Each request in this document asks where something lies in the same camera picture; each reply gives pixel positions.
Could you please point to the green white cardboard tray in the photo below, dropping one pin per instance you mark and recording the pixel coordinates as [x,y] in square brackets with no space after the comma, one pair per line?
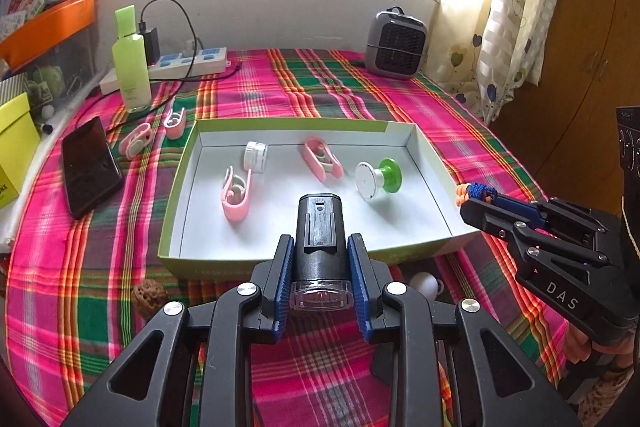
[197,242]

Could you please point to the black charger plug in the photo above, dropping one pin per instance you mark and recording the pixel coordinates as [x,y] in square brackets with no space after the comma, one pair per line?
[151,43]

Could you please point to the heart patterned curtain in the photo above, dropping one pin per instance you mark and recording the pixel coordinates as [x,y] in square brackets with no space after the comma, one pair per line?
[482,51]

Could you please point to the striped grey white box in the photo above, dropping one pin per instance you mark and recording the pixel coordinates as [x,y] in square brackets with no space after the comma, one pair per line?
[12,87]

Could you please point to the black cylindrical light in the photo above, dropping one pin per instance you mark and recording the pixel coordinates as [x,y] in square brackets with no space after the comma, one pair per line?
[321,279]

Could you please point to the green lotion bottle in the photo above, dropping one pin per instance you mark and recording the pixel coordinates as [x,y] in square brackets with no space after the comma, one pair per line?
[128,52]

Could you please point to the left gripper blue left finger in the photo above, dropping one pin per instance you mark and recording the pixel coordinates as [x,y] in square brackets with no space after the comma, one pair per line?
[274,279]

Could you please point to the person's right hand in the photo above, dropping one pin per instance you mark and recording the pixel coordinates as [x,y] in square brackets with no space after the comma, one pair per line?
[578,347]

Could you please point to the white blue power strip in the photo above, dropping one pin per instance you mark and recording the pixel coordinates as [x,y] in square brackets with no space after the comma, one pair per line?
[175,66]

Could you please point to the grey small space heater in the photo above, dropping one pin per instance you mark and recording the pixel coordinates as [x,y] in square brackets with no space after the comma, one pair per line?
[396,44]

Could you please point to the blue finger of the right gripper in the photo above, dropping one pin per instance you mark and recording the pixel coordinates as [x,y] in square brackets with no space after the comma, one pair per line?
[505,208]
[509,232]

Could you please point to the black smartphone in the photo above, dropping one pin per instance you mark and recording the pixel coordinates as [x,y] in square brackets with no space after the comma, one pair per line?
[90,173]

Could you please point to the white ribbed small cap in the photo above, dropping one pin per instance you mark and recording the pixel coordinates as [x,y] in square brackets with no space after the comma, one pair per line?
[255,156]

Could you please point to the pink clip with white roller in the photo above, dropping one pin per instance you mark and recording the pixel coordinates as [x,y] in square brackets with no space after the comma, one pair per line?
[235,196]

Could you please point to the pink clip near phone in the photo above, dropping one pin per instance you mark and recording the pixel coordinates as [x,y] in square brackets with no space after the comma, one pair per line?
[136,141]

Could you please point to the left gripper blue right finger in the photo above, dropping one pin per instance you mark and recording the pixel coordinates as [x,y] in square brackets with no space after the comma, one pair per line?
[369,278]

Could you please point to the yellow shoe box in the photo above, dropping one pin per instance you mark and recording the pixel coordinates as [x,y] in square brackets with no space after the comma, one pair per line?
[19,140]

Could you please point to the green white spool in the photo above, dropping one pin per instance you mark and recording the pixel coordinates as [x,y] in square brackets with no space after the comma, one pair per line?
[370,180]

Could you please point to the orange lidded storage bin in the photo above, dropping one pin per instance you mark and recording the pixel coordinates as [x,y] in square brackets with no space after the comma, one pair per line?
[47,30]

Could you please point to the left brown walnut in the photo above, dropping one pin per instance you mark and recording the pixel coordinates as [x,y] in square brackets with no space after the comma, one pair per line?
[147,297]

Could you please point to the pink clip near bottle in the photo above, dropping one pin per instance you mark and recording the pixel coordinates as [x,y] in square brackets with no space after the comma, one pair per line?
[175,123]

